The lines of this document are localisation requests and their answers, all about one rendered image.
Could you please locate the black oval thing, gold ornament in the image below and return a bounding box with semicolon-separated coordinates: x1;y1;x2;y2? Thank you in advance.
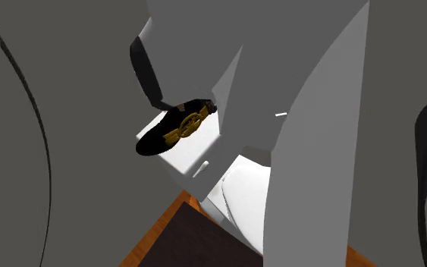
135;98;218;157

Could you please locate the dark robot stand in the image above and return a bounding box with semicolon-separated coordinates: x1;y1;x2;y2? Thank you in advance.
137;201;264;267

